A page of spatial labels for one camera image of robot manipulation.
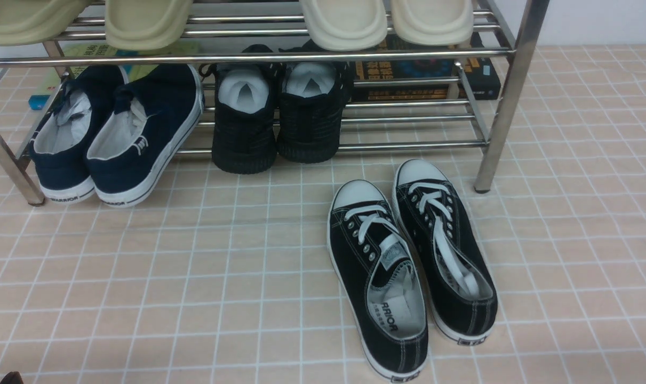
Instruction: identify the navy sneaker white sole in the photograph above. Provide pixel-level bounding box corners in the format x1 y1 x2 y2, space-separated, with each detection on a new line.
85 64 205 207

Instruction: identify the silver metal shoe rack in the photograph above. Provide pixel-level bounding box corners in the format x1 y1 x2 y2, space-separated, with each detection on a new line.
0 1 549 207

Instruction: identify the black knit shoe left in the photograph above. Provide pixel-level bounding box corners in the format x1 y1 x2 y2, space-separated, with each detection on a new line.
199 62 282 174

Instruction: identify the black knit shoe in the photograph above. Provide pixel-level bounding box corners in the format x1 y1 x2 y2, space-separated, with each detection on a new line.
199 62 282 174
276 61 355 164

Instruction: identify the black knit shoe right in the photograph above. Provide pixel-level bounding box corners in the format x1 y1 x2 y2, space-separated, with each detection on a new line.
276 61 355 164

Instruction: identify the black canvas sneaker left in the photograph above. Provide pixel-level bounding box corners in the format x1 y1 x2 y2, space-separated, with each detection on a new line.
327 180 428 382

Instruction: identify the black canvas sneaker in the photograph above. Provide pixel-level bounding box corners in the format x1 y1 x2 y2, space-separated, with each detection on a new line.
327 180 428 382
393 159 499 347

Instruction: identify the cream foam slipper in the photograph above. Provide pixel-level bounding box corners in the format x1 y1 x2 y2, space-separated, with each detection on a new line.
390 1 474 46
299 1 388 51

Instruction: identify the black canvas sneaker right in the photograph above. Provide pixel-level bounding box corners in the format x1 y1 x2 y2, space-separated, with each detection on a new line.
393 159 499 347

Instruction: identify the black book stack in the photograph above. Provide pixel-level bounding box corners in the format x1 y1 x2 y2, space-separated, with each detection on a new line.
350 58 501 102

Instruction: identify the cream foam slipper far right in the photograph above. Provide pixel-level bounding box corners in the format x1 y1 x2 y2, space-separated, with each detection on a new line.
390 1 474 46

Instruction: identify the olive foam slipper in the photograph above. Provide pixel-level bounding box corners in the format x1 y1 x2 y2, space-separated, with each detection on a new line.
104 1 193 51
0 1 92 46

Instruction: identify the green book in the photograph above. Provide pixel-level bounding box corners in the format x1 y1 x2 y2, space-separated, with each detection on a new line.
33 41 201 95

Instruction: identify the olive foam slipper far left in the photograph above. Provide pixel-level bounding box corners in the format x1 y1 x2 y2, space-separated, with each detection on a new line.
0 1 92 46

